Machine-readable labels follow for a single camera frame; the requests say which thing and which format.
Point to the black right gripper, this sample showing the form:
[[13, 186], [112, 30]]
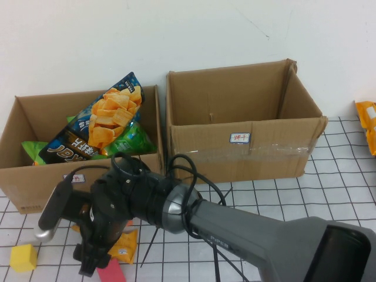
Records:
[[108, 217]]

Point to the red foam cube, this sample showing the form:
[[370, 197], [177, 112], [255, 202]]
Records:
[[113, 273]]

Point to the yellow cracker packet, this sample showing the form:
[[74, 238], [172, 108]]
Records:
[[126, 246]]

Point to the blue black Vikar chips bag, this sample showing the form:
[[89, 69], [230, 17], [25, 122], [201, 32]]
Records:
[[111, 117]]

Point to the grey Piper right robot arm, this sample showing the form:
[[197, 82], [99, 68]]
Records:
[[264, 235]]

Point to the orange snack bag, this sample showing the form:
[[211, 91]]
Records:
[[368, 123]]

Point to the black zip tie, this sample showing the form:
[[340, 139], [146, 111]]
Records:
[[226, 194], [149, 248]]

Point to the yellow foam cube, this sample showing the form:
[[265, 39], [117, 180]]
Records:
[[23, 257]]

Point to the white label on F2 box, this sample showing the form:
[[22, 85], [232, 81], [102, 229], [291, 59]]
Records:
[[78, 177]]

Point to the cardboard box with F2 print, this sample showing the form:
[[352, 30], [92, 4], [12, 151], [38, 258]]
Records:
[[23, 182]]

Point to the large green chip bag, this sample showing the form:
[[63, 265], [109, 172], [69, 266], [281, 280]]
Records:
[[132, 141]]

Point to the flat green chip bag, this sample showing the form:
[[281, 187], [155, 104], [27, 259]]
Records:
[[32, 149]]

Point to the white label on taped box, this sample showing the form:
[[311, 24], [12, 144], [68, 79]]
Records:
[[240, 138]]

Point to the cardboard box with clear tape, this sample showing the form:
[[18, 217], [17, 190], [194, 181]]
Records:
[[264, 164]]

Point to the black right camera mount bracket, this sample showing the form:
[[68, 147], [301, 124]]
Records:
[[79, 202]]

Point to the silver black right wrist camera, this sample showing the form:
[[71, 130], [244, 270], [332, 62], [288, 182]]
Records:
[[53, 211]]

